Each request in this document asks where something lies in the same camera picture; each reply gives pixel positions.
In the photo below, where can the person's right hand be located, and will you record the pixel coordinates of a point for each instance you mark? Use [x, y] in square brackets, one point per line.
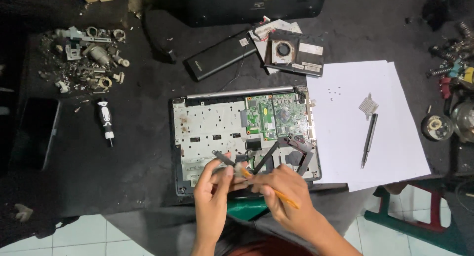
[289, 200]

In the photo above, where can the person's left hand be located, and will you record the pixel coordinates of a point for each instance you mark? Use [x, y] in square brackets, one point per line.
[211, 204]

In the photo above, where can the person's right fingers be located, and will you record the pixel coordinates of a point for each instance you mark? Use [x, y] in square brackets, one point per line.
[263, 182]

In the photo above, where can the small black hinge bracket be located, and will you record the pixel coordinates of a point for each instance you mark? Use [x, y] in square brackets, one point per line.
[223, 158]

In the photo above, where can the long black hinge bar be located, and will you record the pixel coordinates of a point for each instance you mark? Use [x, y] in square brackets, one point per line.
[267, 157]
[306, 162]

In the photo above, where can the green plastic seat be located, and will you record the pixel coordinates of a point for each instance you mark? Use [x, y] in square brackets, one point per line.
[244, 208]

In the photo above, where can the green laptop motherboard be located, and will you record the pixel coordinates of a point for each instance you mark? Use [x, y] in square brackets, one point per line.
[281, 113]

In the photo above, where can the open silver laptop chassis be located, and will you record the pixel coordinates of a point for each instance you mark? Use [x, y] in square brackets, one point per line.
[207, 126]

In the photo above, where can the white paper sheets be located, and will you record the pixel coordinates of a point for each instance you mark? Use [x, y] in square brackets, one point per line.
[348, 145]

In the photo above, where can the person's grey trousers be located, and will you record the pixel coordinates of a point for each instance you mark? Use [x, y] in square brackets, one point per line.
[163, 230]

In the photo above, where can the grey pen screwdriver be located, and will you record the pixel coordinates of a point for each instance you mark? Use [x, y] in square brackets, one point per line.
[369, 139]

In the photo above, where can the group of tiny screws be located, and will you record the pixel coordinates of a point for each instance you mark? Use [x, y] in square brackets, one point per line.
[335, 91]

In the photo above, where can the small square metal heatsink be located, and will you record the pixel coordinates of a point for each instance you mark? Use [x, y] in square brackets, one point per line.
[368, 106]

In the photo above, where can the cooling fan on black board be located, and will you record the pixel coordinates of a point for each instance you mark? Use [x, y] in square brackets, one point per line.
[296, 54]

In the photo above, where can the black laptop battery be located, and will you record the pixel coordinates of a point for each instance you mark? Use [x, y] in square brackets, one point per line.
[218, 58]

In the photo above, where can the green and red stool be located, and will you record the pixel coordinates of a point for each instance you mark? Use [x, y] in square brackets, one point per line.
[418, 219]

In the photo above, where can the black and white screwdriver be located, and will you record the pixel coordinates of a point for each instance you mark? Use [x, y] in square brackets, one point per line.
[106, 121]

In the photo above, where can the black laptop cover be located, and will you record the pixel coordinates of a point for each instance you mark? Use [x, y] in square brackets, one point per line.
[229, 6]

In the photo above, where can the black pouch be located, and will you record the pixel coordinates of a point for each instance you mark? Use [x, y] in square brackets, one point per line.
[159, 36]

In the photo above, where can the round black tin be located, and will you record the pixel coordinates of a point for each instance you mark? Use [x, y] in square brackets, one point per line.
[437, 127]

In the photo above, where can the glass jar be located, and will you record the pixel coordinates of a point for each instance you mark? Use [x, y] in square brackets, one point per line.
[464, 121]

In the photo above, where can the heap of grey metal parts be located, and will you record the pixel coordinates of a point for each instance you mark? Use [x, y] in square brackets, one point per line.
[89, 60]

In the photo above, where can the heap of springs and parts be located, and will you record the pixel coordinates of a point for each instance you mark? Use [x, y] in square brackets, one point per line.
[457, 60]

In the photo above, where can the black tablet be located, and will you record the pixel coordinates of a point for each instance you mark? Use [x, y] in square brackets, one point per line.
[35, 134]

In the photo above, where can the crumpled white rag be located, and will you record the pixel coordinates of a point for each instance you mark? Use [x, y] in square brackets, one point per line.
[23, 212]

